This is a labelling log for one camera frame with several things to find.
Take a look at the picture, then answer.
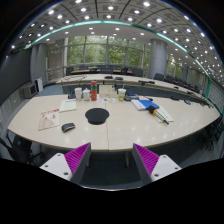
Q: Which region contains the green and white cup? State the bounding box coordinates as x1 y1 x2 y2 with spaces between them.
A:
118 88 126 101

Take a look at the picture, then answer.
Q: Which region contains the white lidded jar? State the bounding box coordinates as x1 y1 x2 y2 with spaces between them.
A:
83 88 90 101

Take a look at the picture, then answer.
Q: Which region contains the white book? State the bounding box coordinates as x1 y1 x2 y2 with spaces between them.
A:
131 100 146 111

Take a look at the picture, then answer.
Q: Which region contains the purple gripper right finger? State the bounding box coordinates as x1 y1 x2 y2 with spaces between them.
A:
132 144 181 185

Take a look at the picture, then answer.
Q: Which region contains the white paper booklet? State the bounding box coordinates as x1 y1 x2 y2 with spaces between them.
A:
59 99 76 112

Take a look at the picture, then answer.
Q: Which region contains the black office chair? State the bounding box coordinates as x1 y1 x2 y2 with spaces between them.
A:
0 135 44 165

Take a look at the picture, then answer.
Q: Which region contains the red thermos bottle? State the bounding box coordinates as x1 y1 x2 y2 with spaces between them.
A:
91 81 97 101

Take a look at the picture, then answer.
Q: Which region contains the white paper stack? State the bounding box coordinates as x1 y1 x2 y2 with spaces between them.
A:
156 106 174 123

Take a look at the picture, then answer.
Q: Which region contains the white paper cup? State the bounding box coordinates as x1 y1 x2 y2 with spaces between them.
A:
75 87 82 100

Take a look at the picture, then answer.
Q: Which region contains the beige box on floor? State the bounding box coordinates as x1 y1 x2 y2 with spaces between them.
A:
23 84 37 99

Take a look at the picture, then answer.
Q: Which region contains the white sheet with stickers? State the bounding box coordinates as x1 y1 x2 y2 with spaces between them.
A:
97 97 116 103

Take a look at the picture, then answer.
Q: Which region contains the round black mouse pad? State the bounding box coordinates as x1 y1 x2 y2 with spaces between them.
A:
85 108 109 125

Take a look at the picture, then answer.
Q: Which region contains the blue folder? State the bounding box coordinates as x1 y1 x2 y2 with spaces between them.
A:
138 100 159 109

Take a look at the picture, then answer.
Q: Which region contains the black and yellow tool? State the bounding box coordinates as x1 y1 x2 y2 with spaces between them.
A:
148 105 169 124

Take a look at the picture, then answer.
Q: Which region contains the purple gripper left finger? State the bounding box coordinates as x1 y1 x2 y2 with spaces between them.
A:
41 143 91 184

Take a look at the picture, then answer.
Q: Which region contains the small dark box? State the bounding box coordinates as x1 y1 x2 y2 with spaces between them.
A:
124 94 139 101

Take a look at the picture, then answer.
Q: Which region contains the red and white booklet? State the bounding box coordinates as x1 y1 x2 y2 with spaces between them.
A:
38 109 59 131

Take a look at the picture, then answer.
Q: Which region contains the black computer mouse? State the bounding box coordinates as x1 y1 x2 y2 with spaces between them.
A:
61 123 75 133

